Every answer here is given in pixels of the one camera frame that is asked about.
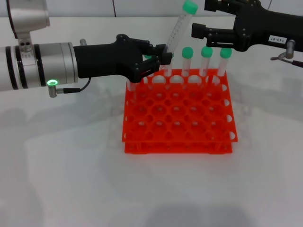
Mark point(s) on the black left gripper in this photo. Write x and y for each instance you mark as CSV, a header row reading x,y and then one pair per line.
x,y
104,60

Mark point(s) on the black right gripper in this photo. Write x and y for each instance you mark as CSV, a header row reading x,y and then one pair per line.
x,y
255,26

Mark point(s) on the orange test tube rack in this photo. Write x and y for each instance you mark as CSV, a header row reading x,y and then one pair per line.
x,y
180,149

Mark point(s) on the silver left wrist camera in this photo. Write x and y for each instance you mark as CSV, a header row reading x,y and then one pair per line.
x,y
28,16

